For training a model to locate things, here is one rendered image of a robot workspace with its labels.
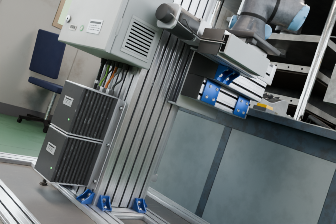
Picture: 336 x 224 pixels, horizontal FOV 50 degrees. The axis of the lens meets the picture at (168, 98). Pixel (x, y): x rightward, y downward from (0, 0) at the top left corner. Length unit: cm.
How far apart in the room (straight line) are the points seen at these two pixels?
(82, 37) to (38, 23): 308
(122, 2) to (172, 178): 129
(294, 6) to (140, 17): 67
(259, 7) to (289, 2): 13
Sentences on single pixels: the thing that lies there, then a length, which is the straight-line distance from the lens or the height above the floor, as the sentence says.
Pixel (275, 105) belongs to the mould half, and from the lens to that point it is 220.
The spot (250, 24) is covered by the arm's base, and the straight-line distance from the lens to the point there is 153.
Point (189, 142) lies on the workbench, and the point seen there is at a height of 51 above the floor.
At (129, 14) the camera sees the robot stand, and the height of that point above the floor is 91.
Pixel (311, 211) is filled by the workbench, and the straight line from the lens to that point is 171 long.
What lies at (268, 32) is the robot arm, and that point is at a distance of 197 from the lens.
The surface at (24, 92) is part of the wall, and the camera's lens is 444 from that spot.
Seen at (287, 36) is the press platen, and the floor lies 152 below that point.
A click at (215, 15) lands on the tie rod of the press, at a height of 165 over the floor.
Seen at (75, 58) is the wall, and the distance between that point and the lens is 464.
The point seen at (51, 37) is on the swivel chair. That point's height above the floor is 97.
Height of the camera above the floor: 65
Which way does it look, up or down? 2 degrees up
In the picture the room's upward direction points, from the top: 19 degrees clockwise
